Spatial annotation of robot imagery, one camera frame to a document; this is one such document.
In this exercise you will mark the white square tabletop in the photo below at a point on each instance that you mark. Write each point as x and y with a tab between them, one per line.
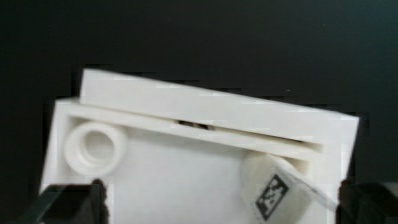
157	137

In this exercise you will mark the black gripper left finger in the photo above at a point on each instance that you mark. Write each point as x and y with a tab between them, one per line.
69	205

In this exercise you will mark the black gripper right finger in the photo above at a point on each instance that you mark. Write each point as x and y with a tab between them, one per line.
368	203

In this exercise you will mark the white table leg with tag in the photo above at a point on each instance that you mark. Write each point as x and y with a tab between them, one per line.
284	199

